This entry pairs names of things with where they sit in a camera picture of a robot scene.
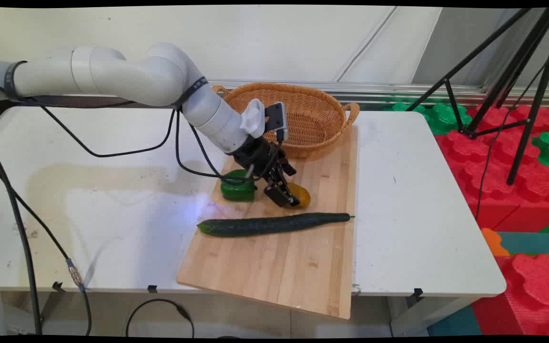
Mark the green bell pepper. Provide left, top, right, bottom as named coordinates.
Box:
left=221, top=169, right=258, bottom=202

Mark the plain black arm strap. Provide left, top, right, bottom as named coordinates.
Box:
left=4, top=61, right=28, bottom=101

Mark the woven wicker basket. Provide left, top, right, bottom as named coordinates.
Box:
left=211, top=82, right=361, bottom=159

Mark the white table leg frame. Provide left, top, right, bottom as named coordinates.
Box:
left=388, top=292, right=476, bottom=337

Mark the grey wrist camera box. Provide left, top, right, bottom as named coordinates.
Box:
left=264, top=102, right=289, bottom=143

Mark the teal foam mat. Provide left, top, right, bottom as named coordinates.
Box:
left=498, top=232, right=549, bottom=256

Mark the large red foam block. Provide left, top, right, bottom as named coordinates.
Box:
left=434, top=104, right=549, bottom=232

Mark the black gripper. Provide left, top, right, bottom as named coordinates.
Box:
left=231, top=136, right=301, bottom=208

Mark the black printed arm strap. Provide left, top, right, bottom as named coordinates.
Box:
left=172, top=76, right=209, bottom=111

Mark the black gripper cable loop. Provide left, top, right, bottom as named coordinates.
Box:
left=175, top=109, right=281, bottom=186

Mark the yellow-brown potato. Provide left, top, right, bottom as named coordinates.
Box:
left=286, top=182, right=312, bottom=209

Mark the aluminium wall rail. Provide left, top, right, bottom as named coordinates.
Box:
left=207, top=79, right=549, bottom=108

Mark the long dark green cucumber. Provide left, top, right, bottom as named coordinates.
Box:
left=197, top=212, right=355, bottom=238

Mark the black cable on floor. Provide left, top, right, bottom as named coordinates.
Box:
left=125, top=299, right=195, bottom=339

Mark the orange foam piece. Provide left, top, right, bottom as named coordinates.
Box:
left=481, top=228, right=511, bottom=257

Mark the black cable with metal connector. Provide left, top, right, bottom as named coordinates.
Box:
left=0, top=164, right=93, bottom=336

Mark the black tripod stand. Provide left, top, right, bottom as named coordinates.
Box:
left=406, top=7, right=549, bottom=186

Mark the wooden cutting board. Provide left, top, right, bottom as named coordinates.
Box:
left=176, top=125, right=359, bottom=320

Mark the thin black tripod cable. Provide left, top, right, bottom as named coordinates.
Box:
left=475, top=62, right=548, bottom=222

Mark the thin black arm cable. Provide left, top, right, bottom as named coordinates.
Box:
left=0, top=79, right=178, bottom=158

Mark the thick black cable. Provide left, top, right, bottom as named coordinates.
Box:
left=0, top=135, right=43, bottom=335

